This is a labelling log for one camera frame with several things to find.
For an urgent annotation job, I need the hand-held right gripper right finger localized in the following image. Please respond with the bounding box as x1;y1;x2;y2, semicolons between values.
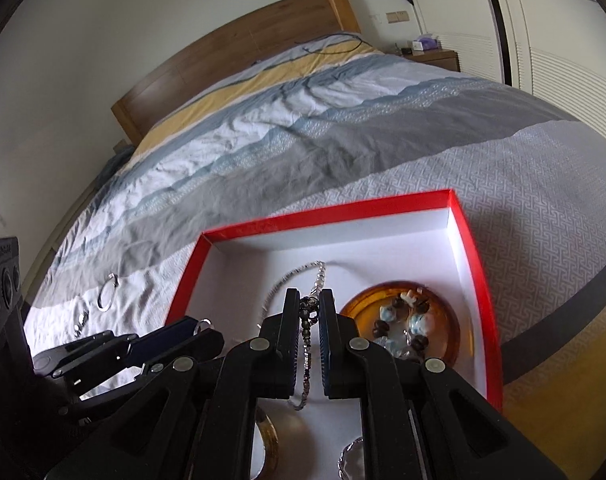
318;287;569;480

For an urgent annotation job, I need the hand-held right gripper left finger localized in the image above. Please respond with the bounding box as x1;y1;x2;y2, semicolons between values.
45;287;304;480

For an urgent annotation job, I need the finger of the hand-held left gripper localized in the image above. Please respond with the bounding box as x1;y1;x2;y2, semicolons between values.
33;316;202;378
58;330;225;418

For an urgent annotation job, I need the dark bead chain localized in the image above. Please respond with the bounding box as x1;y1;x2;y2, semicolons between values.
288;296;320;411

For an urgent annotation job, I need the amber bangle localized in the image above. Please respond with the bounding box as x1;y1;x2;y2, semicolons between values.
340;282;475;367

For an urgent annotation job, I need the silver bead chain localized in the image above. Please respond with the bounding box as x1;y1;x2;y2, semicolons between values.
258;260;330;332

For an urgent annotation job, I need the pale bead bracelet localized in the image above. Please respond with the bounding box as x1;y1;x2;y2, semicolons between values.
372;287;432;361

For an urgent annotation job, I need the red shallow box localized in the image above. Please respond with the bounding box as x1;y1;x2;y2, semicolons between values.
163;189;505;480

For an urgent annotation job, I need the dark brown bangle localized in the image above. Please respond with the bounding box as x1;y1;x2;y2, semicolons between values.
253;407;282;480

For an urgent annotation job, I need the twisted silver bracelet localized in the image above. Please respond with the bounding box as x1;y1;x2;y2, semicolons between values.
337;437;367;480

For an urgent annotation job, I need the grey cloth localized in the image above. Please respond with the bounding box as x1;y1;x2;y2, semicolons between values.
95;152;130;192

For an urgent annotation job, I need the wooden headboard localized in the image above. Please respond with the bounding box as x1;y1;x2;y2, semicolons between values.
111;0;362;146

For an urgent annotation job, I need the wooden nightstand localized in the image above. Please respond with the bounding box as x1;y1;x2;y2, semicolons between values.
405;49;461;72

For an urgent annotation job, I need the white wardrobe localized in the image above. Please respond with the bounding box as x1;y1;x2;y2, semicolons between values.
395;0;606;156

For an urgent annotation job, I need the silver cuff bracelet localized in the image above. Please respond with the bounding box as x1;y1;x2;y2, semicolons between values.
97;272;120;311

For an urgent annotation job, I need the black cable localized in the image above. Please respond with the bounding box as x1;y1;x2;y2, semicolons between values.
300;32;366;56

